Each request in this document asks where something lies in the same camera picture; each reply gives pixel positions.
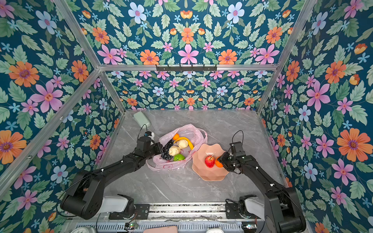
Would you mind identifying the fake beige garlic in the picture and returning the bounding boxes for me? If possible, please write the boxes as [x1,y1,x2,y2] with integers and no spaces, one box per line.
[177,139,189,149]
[169,146,181,156]

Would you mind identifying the fake orange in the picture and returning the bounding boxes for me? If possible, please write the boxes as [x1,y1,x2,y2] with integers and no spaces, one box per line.
[173,134,180,141]
[215,158,223,168]

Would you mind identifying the fake yellow banana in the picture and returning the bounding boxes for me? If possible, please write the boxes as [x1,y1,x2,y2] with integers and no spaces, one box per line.
[175,137,194,150]

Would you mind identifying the pink plastic bag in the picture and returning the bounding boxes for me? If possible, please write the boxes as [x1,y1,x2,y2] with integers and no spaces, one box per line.
[146,124,208,171]

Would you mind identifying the pink scalloped bowl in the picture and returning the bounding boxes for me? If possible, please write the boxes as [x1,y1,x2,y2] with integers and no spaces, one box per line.
[192,144,228,181]

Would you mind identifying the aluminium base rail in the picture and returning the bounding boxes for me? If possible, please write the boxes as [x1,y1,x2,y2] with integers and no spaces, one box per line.
[60,195,305,224]

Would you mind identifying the fake red strawberry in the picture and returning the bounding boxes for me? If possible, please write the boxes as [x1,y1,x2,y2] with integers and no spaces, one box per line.
[205,155,215,168]

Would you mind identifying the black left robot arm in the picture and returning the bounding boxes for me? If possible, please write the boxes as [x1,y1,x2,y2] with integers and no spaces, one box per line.
[60,136,162,219]

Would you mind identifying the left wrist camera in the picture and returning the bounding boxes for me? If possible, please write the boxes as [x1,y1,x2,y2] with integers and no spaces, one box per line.
[144,131,155,140]

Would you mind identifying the fake dark grapes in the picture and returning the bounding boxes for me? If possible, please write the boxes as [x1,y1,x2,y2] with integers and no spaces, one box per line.
[161,139,174,161]

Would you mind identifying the fake green lime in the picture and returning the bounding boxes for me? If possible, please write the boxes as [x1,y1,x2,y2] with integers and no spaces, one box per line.
[173,154,186,162]

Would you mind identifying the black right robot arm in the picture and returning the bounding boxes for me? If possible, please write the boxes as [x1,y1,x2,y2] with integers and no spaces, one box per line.
[218,142,307,233]

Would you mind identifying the black hook rail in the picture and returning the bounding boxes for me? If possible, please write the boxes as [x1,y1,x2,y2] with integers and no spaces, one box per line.
[155,65,218,72]

